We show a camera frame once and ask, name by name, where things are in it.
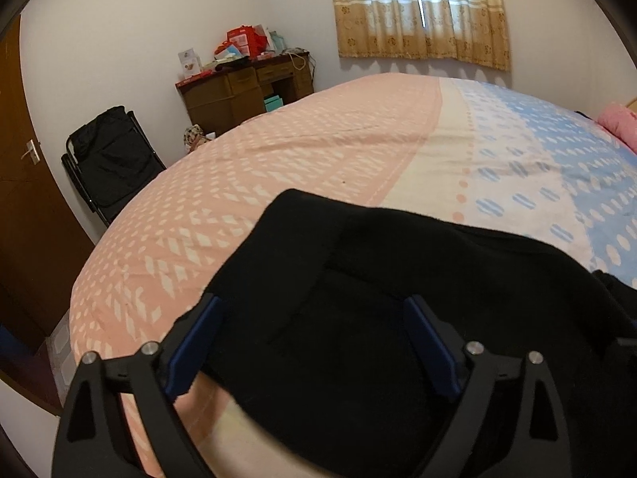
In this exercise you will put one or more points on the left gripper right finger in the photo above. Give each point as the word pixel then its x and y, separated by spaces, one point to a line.
pixel 503 414

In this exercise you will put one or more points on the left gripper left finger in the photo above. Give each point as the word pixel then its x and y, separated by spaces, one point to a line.
pixel 93 437

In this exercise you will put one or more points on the black pants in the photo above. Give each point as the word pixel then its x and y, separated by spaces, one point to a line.
pixel 314 334

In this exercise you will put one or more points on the brown wooden door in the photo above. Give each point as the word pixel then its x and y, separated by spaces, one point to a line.
pixel 43 246

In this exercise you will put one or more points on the black folding chair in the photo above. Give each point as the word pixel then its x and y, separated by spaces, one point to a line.
pixel 109 161

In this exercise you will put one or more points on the patterned bed sheet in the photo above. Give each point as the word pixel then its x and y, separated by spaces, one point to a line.
pixel 458 151

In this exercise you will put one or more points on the floral bag on floor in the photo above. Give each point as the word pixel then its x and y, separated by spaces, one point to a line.
pixel 195 137

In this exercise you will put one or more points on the pink floral pillow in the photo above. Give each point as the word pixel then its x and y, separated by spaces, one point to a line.
pixel 621 122

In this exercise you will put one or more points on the brown wooden desk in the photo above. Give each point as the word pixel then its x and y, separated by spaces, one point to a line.
pixel 219 100

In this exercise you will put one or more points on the teal box under desk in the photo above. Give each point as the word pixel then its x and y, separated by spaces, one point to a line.
pixel 272 103

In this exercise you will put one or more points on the white greeting card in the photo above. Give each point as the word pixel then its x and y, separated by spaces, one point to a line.
pixel 190 62

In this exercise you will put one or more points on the red gift box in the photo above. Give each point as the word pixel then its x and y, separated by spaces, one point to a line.
pixel 250 41

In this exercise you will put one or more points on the beige floral curtain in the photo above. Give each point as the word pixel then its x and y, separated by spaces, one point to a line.
pixel 469 31

